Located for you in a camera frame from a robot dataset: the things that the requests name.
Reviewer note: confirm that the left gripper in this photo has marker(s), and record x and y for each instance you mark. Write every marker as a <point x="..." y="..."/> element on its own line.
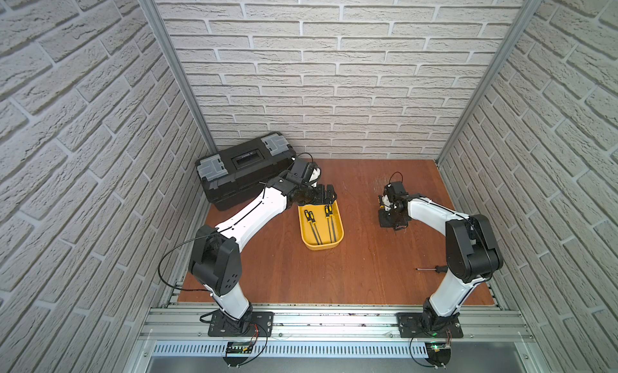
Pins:
<point x="321" y="196"/>

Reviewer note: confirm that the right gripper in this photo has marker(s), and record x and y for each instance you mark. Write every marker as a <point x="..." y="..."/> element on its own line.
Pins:
<point x="385" y="222"/>

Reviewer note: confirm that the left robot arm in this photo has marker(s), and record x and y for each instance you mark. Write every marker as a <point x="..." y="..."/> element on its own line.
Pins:
<point x="216" y="252"/>

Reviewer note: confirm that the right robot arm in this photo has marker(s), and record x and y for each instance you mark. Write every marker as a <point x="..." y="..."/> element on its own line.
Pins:
<point x="472" y="252"/>

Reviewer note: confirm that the yellow plastic tray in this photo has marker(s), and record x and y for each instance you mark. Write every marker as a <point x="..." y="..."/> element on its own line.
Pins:
<point x="314" y="230"/>

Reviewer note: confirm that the green black screwdriver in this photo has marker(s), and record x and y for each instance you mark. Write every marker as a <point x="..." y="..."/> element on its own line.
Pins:
<point x="437" y="269"/>

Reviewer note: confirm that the black plastic toolbox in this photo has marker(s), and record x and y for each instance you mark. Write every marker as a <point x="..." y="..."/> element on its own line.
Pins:
<point x="237" y="174"/>

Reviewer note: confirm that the right circuit board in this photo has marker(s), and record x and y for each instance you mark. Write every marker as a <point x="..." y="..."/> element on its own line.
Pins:
<point x="438" y="354"/>

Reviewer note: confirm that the circuit board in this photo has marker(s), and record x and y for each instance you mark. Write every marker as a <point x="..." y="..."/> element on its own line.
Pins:
<point x="238" y="353"/>
<point x="438" y="354"/>

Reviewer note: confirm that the left circuit board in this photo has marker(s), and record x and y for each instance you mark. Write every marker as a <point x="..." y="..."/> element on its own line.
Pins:
<point x="238" y="353"/>

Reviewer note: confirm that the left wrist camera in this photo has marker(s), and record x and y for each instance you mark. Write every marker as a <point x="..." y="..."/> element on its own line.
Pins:
<point x="312" y="174"/>

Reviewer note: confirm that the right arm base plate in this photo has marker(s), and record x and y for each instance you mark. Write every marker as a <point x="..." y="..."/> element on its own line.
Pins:
<point x="426" y="325"/>

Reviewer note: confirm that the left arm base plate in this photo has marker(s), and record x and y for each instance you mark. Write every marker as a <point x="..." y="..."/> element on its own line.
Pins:
<point x="256" y="324"/>

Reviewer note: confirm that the aluminium frame rail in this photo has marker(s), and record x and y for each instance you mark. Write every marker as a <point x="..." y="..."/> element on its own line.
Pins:
<point x="363" y="323"/>

